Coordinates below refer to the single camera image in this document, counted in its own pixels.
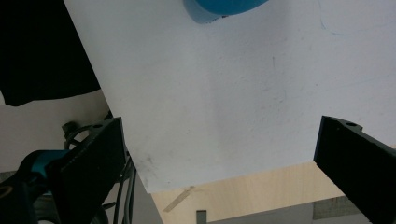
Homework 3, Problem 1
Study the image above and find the blue round container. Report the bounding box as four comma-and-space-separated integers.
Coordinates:
182, 0, 271, 25

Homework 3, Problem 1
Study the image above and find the dark cloth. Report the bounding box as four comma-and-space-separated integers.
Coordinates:
0, 0, 102, 107

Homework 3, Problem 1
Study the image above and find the blue and black clamp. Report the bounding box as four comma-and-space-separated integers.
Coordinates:
0, 148, 71, 224

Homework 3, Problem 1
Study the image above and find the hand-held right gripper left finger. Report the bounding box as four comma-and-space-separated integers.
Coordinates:
46, 117, 129, 224

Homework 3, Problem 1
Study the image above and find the light wooden board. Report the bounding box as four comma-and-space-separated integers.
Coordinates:
151, 161, 347, 224

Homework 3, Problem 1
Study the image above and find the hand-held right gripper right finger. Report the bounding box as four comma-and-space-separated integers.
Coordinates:
313, 115, 396, 224

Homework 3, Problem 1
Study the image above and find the strip of clear tape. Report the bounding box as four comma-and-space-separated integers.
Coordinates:
163, 185, 196, 214

